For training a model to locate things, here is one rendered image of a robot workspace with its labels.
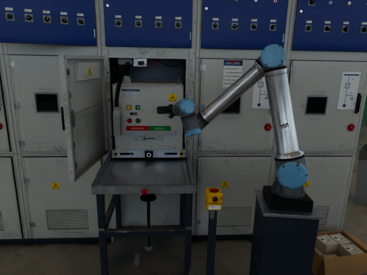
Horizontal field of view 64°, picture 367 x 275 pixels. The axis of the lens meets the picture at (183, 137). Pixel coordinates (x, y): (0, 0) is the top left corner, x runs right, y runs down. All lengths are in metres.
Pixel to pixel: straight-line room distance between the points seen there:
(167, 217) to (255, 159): 0.91
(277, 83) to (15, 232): 2.40
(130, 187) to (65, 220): 1.10
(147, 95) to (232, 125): 0.74
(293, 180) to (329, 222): 1.49
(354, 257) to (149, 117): 1.84
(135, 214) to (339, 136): 1.84
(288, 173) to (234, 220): 1.22
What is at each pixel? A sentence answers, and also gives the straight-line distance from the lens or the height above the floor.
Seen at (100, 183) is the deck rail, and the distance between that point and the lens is 1.82.
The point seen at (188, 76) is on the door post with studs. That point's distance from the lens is 2.30.
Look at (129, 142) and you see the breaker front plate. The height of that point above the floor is 0.98.
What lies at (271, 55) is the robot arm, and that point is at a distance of 1.55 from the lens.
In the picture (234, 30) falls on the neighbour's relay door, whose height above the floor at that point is 1.78.
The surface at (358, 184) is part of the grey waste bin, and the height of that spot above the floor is 0.23.
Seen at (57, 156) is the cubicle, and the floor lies 0.80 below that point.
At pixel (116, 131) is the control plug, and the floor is 1.09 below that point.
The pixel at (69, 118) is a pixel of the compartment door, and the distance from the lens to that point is 1.79.
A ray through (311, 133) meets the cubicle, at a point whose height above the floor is 1.00.
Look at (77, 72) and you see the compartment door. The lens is 1.91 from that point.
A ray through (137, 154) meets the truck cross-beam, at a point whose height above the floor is 0.89.
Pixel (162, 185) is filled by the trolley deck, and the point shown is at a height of 0.85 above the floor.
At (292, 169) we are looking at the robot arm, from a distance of 1.58.
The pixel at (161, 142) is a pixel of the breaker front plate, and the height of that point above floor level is 0.98.
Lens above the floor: 1.57
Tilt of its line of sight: 15 degrees down
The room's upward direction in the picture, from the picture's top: 1 degrees clockwise
